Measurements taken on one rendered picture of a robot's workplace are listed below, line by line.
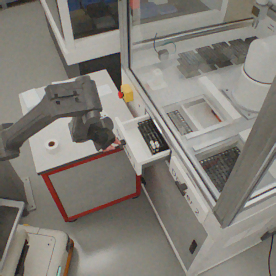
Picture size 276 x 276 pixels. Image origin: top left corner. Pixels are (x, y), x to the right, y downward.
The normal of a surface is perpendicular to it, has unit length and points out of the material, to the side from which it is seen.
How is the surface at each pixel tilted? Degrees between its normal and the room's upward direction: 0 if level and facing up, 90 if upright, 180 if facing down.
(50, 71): 0
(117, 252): 0
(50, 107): 58
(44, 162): 0
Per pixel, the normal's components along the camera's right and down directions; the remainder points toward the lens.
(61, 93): 0.40, -0.23
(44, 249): 0.00, -0.62
